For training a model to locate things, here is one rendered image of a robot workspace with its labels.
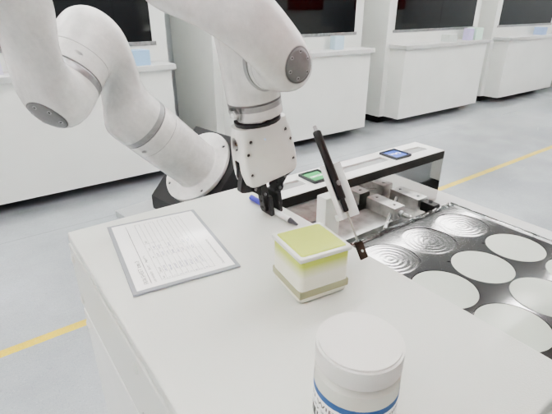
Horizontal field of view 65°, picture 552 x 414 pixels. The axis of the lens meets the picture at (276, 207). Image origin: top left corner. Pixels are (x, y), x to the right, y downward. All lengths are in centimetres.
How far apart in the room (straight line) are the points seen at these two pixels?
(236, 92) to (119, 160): 290
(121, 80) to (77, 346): 139
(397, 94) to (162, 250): 482
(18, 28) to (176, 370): 54
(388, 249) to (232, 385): 45
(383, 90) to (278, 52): 487
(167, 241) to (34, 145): 271
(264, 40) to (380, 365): 38
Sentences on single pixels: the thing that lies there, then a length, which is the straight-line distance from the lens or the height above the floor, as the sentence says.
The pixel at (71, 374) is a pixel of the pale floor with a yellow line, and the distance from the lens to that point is 197.
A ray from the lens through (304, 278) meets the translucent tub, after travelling 52.
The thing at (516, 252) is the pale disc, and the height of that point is 90.
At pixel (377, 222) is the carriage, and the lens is 95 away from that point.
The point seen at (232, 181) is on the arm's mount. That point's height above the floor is 93.
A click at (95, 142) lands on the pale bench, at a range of 343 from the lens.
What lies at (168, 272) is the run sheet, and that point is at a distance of 61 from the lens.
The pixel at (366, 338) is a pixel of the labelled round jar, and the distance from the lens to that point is 36.
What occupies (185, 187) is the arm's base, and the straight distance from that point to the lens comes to 106.
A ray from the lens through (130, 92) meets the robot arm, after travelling 91.
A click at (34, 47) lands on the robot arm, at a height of 124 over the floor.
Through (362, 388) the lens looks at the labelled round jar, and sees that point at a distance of 35.
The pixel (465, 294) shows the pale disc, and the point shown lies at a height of 90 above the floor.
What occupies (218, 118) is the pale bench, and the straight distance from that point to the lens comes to 402.
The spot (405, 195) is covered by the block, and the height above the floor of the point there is 91.
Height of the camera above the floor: 130
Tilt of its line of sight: 25 degrees down
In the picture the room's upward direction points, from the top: straight up
